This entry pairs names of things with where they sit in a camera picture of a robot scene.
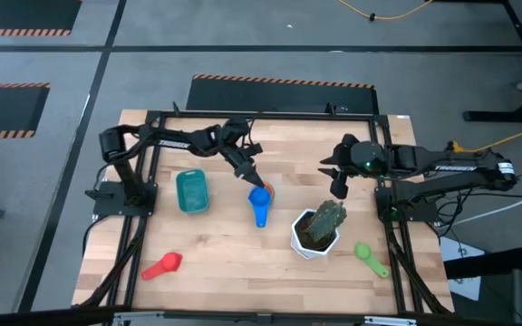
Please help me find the white cable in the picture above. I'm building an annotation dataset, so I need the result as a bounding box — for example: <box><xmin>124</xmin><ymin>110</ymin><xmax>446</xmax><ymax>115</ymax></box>
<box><xmin>437</xmin><ymin>185</ymin><xmax>522</xmax><ymax>230</ymax></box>

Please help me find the white sheet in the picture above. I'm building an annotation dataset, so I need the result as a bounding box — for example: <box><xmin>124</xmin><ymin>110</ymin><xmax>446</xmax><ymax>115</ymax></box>
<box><xmin>437</xmin><ymin>235</ymin><xmax>485</xmax><ymax>302</ymax></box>

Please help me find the green cactus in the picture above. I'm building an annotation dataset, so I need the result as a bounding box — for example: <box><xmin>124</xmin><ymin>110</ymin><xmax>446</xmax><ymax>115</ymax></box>
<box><xmin>304</xmin><ymin>198</ymin><xmax>348</xmax><ymax>244</ymax></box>

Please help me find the white plant pot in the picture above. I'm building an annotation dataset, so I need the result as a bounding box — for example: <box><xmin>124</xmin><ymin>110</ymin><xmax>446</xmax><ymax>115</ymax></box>
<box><xmin>290</xmin><ymin>207</ymin><xmax>342</xmax><ymax>261</ymax></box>

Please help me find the red measuring cup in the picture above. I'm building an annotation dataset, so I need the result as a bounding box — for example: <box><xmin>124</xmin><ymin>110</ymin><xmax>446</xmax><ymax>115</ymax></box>
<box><xmin>140</xmin><ymin>251</ymin><xmax>184</xmax><ymax>282</ymax></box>

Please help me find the black hazard-striped floor mat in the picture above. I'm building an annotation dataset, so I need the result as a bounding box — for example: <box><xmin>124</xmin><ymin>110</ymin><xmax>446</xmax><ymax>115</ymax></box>
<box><xmin>0</xmin><ymin>82</ymin><xmax>52</xmax><ymax>140</ymax></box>
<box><xmin>0</xmin><ymin>0</ymin><xmax>83</xmax><ymax>37</ymax></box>
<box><xmin>186</xmin><ymin>73</ymin><xmax>380</xmax><ymax>115</ymax></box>

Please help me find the black desk leg frame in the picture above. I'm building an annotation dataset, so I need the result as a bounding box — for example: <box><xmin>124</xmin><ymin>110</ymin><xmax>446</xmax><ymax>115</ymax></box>
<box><xmin>462</xmin><ymin>0</ymin><xmax>522</xmax><ymax>123</ymax></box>

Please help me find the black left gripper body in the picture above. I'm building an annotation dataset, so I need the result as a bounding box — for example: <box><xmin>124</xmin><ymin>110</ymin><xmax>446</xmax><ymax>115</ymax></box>
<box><xmin>224</xmin><ymin>130</ymin><xmax>265</xmax><ymax>172</ymax></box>

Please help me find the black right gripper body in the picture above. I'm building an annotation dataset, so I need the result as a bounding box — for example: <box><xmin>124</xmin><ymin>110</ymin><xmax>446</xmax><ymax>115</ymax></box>
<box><xmin>338</xmin><ymin>140</ymin><xmax>389</xmax><ymax>180</ymax></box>

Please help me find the green measuring cup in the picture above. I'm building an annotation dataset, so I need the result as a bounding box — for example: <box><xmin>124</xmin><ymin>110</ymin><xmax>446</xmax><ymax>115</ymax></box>
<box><xmin>353</xmin><ymin>242</ymin><xmax>391</xmax><ymax>280</ymax></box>

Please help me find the yellow extension cable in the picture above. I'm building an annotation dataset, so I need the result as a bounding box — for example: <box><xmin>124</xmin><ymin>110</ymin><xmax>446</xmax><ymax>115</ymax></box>
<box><xmin>336</xmin><ymin>0</ymin><xmax>435</xmax><ymax>23</ymax></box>

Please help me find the black floor beam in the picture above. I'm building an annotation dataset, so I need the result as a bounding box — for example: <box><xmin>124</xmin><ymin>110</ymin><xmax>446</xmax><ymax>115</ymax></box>
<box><xmin>444</xmin><ymin>246</ymin><xmax>522</xmax><ymax>281</ymax></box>

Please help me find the teal plastic basket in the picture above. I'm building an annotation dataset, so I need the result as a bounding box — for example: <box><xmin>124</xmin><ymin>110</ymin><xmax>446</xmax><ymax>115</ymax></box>
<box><xmin>175</xmin><ymin>168</ymin><xmax>211</xmax><ymax>215</ymax></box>

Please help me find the blue measuring cup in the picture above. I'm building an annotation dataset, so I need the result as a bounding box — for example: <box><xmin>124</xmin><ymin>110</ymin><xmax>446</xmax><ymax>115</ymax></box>
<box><xmin>247</xmin><ymin>186</ymin><xmax>274</xmax><ymax>229</ymax></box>

